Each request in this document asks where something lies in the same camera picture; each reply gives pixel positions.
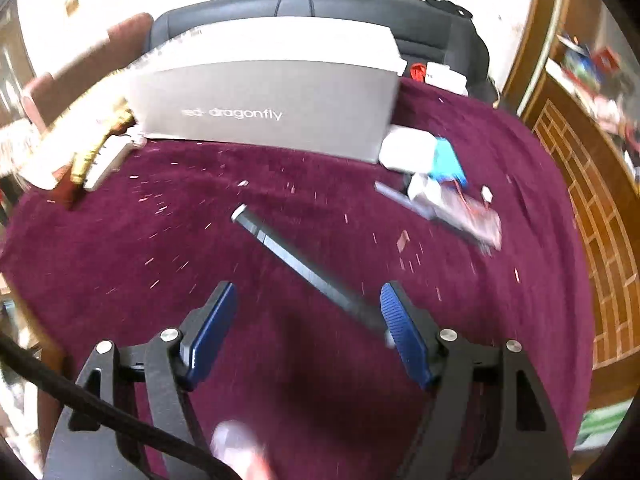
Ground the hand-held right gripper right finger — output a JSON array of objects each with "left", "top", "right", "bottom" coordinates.
[{"left": 380, "top": 281, "right": 571, "bottom": 480}]

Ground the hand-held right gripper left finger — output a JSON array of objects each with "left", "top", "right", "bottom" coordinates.
[{"left": 42, "top": 281, "right": 237, "bottom": 480}]

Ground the black capped pen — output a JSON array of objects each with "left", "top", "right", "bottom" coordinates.
[{"left": 231, "top": 204, "right": 398, "bottom": 348}]

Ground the pale blurred object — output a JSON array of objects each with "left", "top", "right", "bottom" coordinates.
[{"left": 210, "top": 420, "right": 275, "bottom": 480}]

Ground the clear pen red ink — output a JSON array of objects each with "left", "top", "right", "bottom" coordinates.
[{"left": 429, "top": 192, "right": 502, "bottom": 253}]

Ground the clear pen blue ink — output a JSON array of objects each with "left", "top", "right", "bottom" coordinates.
[{"left": 374, "top": 181, "right": 437, "bottom": 222}]

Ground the small white paper box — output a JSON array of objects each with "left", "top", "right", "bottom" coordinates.
[{"left": 406, "top": 174, "right": 443, "bottom": 202}]

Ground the blue card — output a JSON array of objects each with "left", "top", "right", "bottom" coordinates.
[{"left": 431, "top": 139, "right": 469, "bottom": 187}]

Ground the white flat box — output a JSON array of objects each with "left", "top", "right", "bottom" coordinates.
[{"left": 84, "top": 135, "right": 147, "bottom": 192}]

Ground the gold box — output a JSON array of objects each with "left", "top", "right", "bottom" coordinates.
[{"left": 50, "top": 100, "right": 137, "bottom": 211}]

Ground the green white packet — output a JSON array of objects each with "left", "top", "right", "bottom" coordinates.
[{"left": 574, "top": 402, "right": 632, "bottom": 457}]

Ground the grey shoe box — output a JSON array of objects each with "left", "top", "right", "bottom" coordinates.
[{"left": 125, "top": 24, "right": 408, "bottom": 165}]

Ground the wooden cabinet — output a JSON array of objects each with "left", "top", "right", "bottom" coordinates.
[{"left": 500, "top": 0, "right": 640, "bottom": 411}]

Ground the brown chair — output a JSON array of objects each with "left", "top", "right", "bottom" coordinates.
[{"left": 20, "top": 12, "right": 155, "bottom": 133}]

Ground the black leather sofa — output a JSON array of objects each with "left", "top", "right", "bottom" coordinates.
[{"left": 149, "top": 0, "right": 498, "bottom": 108}]

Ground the red box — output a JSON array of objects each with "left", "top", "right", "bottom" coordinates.
[{"left": 590, "top": 47, "right": 621, "bottom": 73}]

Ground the black cable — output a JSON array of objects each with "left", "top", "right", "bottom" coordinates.
[{"left": 0, "top": 332, "right": 246, "bottom": 480}]

